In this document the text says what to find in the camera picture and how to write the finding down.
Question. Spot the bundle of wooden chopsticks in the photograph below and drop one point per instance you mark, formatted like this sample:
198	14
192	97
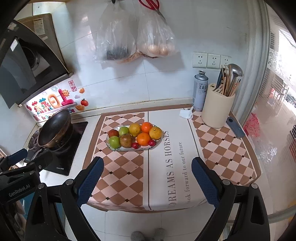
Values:
227	83

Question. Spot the silver spray can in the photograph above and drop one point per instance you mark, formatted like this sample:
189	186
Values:
200	92

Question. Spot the metal ladle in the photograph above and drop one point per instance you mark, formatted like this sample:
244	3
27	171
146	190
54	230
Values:
237	70

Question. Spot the reddish brown apple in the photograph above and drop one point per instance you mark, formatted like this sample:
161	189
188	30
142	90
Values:
113	132

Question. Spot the checkered printed counter mat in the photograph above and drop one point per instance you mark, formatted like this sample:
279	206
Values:
166	173

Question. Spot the red paper window cutout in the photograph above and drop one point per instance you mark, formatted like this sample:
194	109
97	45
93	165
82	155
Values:
251	125

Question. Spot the clear plastic bag round contents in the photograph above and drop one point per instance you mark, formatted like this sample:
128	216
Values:
155	37

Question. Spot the oval floral printed plate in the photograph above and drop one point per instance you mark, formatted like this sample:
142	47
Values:
144	148

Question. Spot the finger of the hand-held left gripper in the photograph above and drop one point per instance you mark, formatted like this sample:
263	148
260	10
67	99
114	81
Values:
16	156
41	162

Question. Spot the white wall socket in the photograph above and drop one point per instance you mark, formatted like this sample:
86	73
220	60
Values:
213	61
224	60
199	59

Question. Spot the black range hood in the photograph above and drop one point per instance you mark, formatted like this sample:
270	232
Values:
18	69

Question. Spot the cream utensil holder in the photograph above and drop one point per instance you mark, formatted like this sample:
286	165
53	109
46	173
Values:
216	109

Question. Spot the red seal wall sticker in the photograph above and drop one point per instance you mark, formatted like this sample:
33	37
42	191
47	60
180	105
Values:
72	84

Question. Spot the brown round fruit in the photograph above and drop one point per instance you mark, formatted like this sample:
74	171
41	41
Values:
126	140

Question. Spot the yellow mandarin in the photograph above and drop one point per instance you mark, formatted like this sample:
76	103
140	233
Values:
155	132

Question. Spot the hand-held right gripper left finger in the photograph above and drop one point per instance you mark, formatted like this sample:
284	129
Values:
91	178

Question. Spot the small red tomato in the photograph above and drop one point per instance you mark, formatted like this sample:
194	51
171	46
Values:
151	143
135	145

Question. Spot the black gas stove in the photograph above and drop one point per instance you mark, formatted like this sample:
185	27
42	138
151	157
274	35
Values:
67	157

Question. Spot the large orange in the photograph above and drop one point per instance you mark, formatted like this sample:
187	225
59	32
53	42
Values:
146	127
143	138

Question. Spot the yellow lemon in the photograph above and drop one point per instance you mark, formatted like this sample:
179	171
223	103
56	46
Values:
135	129

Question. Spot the dark frying pan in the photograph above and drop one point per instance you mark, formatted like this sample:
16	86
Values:
54	127

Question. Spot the clear plastic bag dark contents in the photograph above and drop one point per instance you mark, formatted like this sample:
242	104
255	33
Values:
115	41

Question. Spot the white crumpled tissue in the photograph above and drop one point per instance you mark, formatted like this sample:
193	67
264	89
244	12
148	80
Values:
186	113

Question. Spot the colourful lettering wall sticker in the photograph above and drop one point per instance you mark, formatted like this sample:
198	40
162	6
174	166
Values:
53	102

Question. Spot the red persimmon wall sticker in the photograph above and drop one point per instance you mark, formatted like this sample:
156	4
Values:
83	102

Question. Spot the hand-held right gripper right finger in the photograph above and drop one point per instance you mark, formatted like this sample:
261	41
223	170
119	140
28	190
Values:
204	178

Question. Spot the green round fruit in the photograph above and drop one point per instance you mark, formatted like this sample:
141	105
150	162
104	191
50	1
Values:
123	130
114	141

